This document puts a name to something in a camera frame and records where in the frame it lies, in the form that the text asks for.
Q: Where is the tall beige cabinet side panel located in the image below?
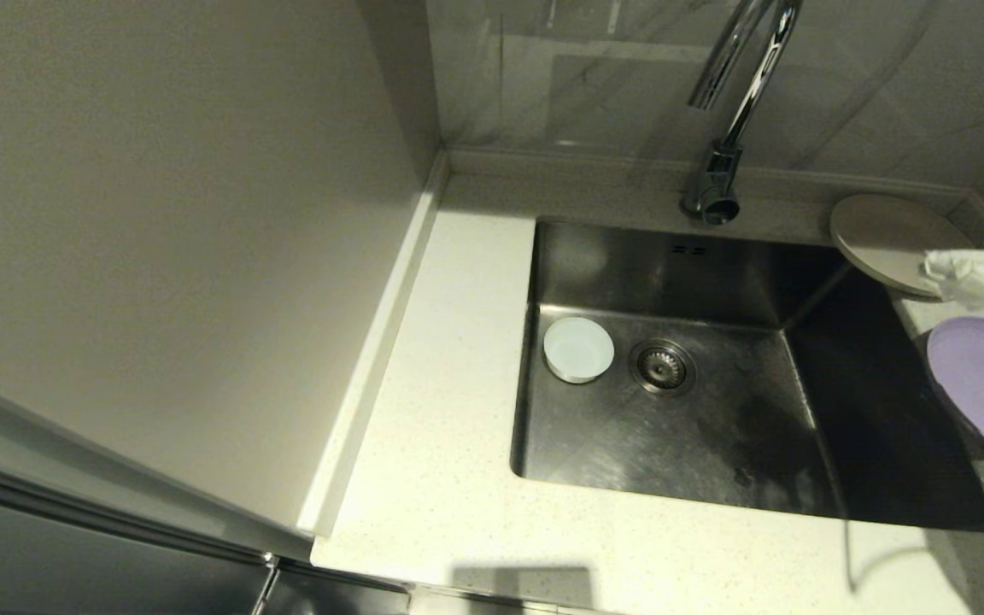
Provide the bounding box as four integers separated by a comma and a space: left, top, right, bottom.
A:
0, 0, 443, 556

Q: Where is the metal sink drain strainer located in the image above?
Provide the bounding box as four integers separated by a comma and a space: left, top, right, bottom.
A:
629, 338, 698, 395

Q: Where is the stainless steel sink basin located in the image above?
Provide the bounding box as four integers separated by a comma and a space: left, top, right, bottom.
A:
509, 214, 984, 537

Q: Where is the beige plastic plate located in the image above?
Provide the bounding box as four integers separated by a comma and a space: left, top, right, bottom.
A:
829, 193, 981, 300

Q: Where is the small white bowl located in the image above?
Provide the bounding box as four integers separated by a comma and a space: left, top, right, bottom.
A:
542, 316, 617, 385

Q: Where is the metal door trim strip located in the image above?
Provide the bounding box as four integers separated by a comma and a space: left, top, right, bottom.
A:
0, 457, 279, 569

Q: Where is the white edge trim strip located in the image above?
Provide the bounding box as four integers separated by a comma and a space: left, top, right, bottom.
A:
297, 147, 452, 541

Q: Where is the grey glossy cabinet door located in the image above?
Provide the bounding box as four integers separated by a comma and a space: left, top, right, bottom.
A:
0, 478, 412, 615

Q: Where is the chrome kitchen faucet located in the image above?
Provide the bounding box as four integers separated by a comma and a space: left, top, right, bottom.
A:
682, 0, 805, 226

